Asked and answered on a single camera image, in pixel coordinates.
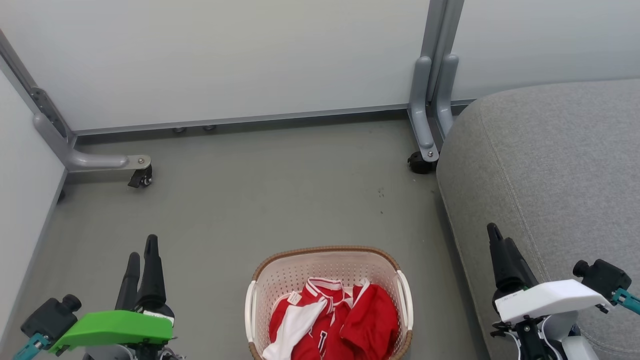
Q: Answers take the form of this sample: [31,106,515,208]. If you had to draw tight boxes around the white plastic laundry basket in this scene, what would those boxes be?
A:
[244,245,415,360]

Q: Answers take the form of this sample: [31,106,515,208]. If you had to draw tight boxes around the grey fabric sofa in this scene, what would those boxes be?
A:
[436,78,640,360]

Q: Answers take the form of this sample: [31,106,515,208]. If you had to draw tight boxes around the grey double partition post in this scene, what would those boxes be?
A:
[407,0,466,164]

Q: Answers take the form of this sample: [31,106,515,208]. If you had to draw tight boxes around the red and white jersey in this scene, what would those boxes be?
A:
[261,277,362,360]

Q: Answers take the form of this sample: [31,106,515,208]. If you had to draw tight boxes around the black caster wheel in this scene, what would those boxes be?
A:
[407,150,439,175]
[127,165,154,189]

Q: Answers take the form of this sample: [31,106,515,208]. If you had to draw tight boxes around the grey partition bottom rail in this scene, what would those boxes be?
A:
[73,99,476,137]

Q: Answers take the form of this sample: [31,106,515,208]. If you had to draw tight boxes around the green-covered left gripper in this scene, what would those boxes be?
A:
[49,234,176,360]

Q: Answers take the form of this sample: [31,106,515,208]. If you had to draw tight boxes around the red shorts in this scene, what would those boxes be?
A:
[340,280,401,360]

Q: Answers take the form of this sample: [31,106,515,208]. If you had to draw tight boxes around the white-covered right gripper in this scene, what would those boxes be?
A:
[486,222,613,333]

